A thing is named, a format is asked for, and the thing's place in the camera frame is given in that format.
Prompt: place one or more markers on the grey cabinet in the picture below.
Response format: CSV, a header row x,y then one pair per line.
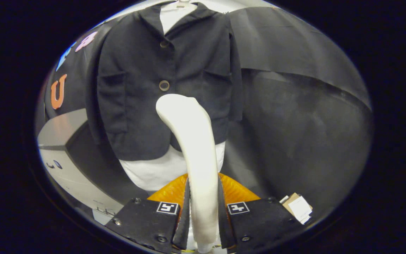
x,y
62,130

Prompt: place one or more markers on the white mannequin torso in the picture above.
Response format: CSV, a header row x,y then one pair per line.
x,y
153,173

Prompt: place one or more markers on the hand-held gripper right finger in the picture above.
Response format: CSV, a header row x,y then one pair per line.
x,y
259,222

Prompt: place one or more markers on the black backdrop cloth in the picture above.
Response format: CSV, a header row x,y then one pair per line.
x,y
294,106

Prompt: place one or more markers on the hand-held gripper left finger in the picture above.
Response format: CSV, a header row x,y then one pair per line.
x,y
143,222

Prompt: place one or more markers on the black jacket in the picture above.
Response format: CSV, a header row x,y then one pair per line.
x,y
136,106

